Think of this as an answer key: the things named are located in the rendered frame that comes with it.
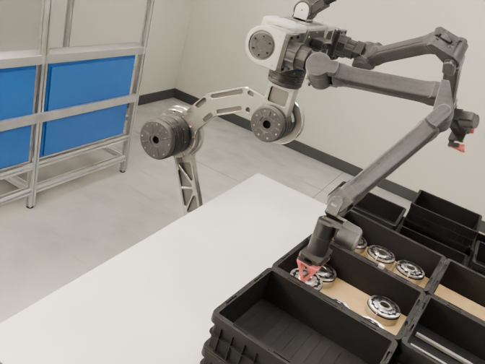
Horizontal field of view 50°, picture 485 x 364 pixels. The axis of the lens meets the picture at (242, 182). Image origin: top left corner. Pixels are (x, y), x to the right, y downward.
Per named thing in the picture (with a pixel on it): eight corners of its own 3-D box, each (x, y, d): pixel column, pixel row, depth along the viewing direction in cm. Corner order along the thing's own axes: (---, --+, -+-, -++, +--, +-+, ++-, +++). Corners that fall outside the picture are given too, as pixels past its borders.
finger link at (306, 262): (319, 280, 154) (329, 255, 150) (309, 290, 148) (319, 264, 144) (299, 269, 157) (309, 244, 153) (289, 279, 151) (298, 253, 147)
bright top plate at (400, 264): (393, 269, 179) (394, 268, 179) (398, 257, 188) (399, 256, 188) (421, 282, 176) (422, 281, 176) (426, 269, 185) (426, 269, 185)
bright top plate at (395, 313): (362, 303, 156) (363, 302, 156) (376, 292, 164) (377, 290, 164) (391, 323, 151) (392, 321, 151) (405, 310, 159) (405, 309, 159)
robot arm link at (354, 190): (437, 114, 152) (441, 99, 142) (452, 127, 150) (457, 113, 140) (325, 208, 152) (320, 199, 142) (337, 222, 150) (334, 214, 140)
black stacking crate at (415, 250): (303, 261, 178) (313, 233, 174) (335, 232, 202) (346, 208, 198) (411, 322, 163) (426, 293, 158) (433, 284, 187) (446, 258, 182)
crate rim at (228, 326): (207, 319, 125) (209, 312, 124) (268, 271, 150) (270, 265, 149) (356, 419, 109) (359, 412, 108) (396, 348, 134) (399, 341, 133)
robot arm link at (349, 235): (335, 201, 152) (333, 193, 144) (372, 217, 148) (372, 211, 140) (317, 237, 150) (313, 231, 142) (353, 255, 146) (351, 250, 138)
